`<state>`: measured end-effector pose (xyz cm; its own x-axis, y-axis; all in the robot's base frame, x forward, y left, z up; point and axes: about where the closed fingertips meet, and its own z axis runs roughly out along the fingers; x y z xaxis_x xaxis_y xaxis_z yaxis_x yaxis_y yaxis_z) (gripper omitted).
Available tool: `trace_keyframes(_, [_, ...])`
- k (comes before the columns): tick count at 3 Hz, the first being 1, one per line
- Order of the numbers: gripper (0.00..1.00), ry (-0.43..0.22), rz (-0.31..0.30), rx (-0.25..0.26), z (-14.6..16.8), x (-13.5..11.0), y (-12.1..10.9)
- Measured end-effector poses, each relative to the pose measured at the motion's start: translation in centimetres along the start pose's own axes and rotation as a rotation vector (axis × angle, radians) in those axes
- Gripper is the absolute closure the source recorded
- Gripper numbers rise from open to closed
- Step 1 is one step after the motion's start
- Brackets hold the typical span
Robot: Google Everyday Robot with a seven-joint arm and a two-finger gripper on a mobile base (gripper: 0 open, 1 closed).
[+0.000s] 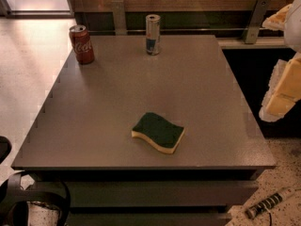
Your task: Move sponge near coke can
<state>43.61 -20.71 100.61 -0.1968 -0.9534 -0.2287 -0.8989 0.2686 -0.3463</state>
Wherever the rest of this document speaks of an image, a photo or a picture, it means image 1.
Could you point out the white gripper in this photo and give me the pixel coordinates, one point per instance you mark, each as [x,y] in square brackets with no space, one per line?
[294,27]

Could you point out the green and yellow sponge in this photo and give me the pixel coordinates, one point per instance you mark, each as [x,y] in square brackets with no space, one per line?
[160,133]

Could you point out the silver blue energy drink can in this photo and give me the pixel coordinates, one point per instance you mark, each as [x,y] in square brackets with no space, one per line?
[153,34]

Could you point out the red coke can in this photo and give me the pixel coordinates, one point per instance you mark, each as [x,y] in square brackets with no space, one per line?
[81,44]

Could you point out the grey drawer cabinet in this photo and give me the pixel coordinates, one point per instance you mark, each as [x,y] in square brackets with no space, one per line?
[141,140]

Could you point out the black white striped tool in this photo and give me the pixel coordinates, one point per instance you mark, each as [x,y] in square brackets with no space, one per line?
[270,202]

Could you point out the black chair edge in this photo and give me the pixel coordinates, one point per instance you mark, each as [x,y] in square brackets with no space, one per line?
[5,148]

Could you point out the right metal wall bracket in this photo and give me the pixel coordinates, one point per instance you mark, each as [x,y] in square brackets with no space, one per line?
[253,29]

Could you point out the metal wall bracket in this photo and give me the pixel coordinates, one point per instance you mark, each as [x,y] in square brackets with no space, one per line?
[119,17]
[253,29]

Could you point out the left metal wall bracket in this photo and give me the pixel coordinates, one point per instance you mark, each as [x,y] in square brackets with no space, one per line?
[119,17]

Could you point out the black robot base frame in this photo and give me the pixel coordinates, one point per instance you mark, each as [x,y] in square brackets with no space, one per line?
[34,206]

